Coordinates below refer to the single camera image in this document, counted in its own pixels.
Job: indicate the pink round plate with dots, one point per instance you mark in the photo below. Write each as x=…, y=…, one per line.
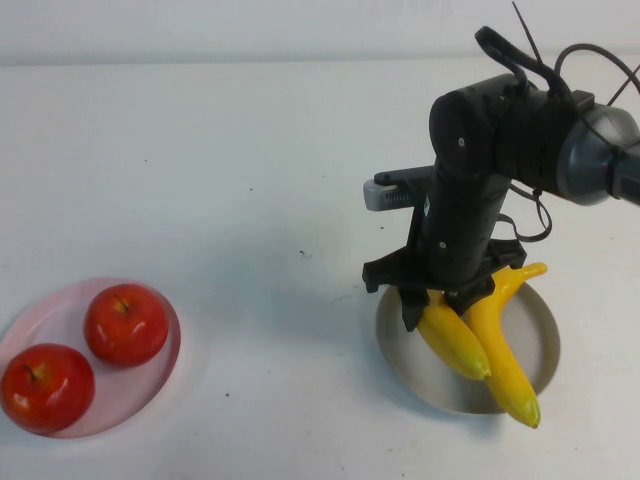
x=125, y=395

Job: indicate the red apple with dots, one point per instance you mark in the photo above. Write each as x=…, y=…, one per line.
x=127, y=330
x=47, y=395

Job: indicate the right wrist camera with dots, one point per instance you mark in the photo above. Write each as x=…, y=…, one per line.
x=385, y=195

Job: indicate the black zip tie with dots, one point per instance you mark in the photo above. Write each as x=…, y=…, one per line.
x=529, y=36

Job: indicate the blue-grey round plate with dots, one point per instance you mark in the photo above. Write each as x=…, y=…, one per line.
x=535, y=330

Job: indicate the yellow strongly curved banana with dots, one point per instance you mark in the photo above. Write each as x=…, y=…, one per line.
x=455, y=345

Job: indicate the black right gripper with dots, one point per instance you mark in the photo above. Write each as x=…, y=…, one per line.
x=395, y=272

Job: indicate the yellow long banana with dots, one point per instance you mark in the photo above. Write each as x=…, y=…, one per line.
x=505, y=360

